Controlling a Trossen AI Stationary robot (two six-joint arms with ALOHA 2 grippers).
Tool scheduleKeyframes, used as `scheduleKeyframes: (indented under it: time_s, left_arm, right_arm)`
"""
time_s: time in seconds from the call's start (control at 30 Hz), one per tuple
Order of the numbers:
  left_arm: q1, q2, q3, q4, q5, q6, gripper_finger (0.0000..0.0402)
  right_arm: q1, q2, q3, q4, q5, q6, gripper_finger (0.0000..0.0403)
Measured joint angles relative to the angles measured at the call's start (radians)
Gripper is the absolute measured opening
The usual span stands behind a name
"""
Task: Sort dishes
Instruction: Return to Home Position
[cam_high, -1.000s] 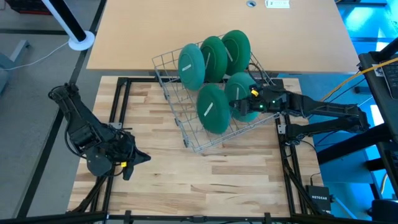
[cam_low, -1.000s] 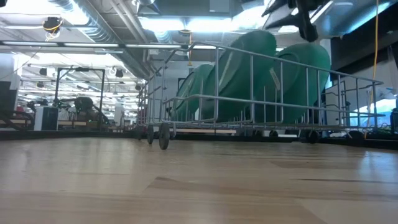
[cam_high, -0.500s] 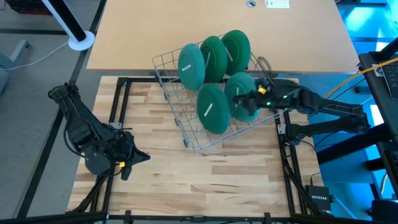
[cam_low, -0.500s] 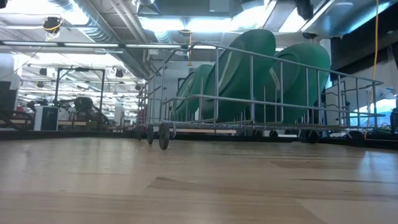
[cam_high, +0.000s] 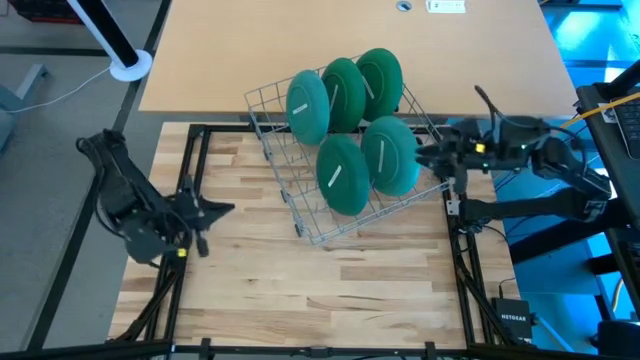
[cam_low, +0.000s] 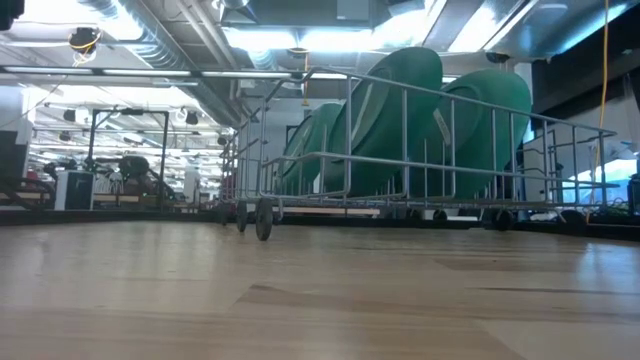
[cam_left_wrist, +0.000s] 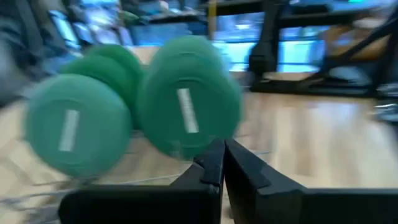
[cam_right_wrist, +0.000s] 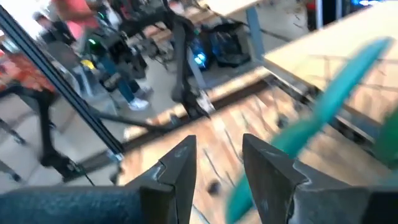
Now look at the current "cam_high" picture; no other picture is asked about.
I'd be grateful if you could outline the grey table leg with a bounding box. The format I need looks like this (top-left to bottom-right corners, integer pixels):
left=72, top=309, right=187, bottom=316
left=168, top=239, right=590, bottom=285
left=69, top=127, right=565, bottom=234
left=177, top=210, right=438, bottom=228
left=0, top=63, right=50, bottom=151

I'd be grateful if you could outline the white floor cable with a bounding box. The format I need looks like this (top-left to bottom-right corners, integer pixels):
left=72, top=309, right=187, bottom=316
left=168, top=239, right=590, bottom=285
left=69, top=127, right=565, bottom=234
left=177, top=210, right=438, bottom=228
left=8, top=67, right=114, bottom=114

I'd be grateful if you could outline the white power strip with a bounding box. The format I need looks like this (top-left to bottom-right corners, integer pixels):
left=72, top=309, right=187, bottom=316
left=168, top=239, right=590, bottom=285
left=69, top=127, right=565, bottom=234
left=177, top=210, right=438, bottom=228
left=425, top=0, right=467, bottom=15

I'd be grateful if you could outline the black laptop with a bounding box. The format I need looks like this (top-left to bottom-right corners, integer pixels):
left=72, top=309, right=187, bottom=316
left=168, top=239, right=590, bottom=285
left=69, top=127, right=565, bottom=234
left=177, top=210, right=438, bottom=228
left=612, top=97, right=640, bottom=161

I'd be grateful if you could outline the black equipment cart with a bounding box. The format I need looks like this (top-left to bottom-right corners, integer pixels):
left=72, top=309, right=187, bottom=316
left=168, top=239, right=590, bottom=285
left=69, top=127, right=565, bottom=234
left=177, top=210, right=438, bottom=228
left=509, top=59, right=640, bottom=321

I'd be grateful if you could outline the black Netgear network switch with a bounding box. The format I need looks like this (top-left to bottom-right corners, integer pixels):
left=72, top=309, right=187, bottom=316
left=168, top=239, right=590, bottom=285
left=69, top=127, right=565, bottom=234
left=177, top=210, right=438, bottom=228
left=491, top=296, right=535, bottom=342

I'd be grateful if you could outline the grey wire dish rack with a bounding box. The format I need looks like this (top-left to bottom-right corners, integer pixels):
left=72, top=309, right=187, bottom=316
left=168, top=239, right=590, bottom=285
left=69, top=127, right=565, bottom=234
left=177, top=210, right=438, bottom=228
left=243, top=52, right=451, bottom=247

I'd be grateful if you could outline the black box on floor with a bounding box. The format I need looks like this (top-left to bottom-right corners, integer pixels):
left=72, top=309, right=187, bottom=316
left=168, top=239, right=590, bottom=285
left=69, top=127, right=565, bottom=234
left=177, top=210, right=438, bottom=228
left=594, top=319, right=640, bottom=360

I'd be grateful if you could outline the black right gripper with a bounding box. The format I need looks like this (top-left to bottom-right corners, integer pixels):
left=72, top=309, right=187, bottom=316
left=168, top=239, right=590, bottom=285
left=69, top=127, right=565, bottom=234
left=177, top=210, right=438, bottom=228
left=414, top=119, right=501, bottom=196

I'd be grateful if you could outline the teal plate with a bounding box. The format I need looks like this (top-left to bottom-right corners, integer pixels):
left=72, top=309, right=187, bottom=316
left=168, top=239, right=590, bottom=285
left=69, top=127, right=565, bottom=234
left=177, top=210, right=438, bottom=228
left=359, top=115, right=421, bottom=198
left=285, top=69, right=331, bottom=147

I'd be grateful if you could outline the red and black crate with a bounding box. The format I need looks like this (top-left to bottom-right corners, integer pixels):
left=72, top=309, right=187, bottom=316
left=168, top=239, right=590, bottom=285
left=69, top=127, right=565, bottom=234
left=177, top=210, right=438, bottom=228
left=7, top=0, right=84, bottom=25

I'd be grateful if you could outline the dark green plate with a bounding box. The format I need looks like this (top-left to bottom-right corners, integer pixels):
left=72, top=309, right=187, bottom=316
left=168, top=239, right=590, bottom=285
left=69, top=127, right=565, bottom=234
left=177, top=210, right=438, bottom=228
left=320, top=57, right=368, bottom=134
left=355, top=47, right=404, bottom=123
left=315, top=133, right=371, bottom=217

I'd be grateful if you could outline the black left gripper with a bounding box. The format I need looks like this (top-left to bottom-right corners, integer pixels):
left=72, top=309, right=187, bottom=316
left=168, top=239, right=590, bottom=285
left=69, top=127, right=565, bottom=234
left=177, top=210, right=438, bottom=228
left=171, top=174, right=236, bottom=259

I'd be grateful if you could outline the white pole with round base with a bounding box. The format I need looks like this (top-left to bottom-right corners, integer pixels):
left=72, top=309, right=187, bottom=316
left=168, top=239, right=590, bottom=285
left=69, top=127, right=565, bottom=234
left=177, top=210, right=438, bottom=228
left=66, top=0, right=154, bottom=83

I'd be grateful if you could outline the tan desk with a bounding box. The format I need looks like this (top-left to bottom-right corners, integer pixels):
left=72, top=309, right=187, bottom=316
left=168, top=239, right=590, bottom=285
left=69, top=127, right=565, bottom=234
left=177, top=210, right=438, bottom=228
left=138, top=0, right=580, bottom=120

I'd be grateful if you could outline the black aluminium frame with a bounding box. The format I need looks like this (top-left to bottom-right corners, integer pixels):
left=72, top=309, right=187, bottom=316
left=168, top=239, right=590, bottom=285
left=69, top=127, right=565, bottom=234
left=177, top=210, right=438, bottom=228
left=0, top=122, right=640, bottom=360

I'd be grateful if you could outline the yellow cable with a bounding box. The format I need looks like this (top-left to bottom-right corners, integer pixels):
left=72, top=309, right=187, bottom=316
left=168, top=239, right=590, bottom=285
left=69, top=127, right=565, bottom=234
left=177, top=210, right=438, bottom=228
left=559, top=92, right=640, bottom=129

